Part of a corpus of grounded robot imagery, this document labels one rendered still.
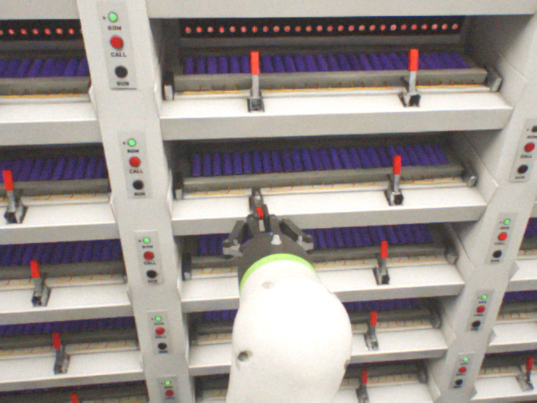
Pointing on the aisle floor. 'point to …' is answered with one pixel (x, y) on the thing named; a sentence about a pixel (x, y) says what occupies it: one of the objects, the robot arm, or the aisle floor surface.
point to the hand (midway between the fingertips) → (260, 217)
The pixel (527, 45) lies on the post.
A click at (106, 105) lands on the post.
